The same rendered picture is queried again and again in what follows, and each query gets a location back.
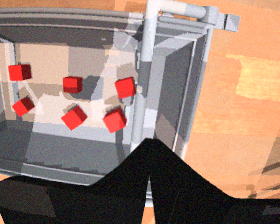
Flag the small red block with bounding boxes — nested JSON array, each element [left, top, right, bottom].
[[12, 96, 35, 116], [103, 107, 127, 133], [8, 64, 32, 81], [115, 76, 136, 99], [62, 105, 87, 131], [63, 76, 83, 95]]

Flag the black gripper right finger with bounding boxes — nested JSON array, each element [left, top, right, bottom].
[[149, 139, 280, 224]]

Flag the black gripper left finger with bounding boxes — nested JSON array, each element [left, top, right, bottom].
[[0, 137, 155, 224]]

